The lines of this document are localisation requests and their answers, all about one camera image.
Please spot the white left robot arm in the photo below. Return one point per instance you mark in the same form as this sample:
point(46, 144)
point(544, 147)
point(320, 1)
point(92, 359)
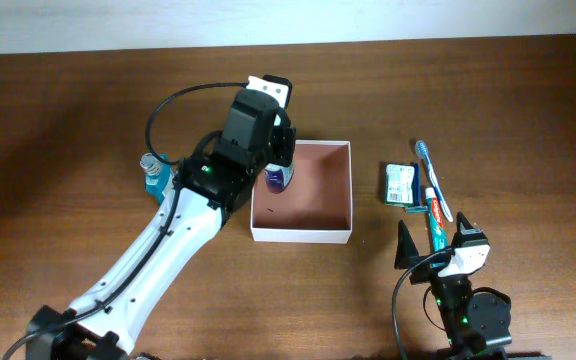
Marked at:
point(198, 194)

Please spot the blue mouthwash bottle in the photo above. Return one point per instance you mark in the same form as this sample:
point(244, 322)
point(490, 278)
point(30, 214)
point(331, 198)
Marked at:
point(157, 177)

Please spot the green red toothpaste tube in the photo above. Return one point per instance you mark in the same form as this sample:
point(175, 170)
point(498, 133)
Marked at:
point(436, 226)

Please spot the blue white toothbrush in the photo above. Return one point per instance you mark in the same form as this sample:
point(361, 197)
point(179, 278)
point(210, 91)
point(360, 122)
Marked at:
point(422, 153)

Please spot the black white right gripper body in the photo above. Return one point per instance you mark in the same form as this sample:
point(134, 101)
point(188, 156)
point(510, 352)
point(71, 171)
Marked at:
point(428, 269)

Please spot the clear foam soap pump bottle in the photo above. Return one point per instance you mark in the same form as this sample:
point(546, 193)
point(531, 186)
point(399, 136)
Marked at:
point(278, 178)

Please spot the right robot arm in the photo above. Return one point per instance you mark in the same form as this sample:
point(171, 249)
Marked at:
point(476, 321)

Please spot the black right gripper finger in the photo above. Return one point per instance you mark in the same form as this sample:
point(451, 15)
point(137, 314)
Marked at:
point(465, 230)
point(407, 254)

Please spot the pink cardboard box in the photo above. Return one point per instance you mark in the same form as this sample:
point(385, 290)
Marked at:
point(317, 205)

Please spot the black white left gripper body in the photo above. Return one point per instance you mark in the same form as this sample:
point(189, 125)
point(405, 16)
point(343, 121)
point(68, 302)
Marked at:
point(281, 142)

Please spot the blue disposable razor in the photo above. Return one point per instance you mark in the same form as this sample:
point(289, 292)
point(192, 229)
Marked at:
point(417, 206)

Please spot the green white soap bar package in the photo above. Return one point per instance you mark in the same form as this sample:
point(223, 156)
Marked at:
point(398, 185)

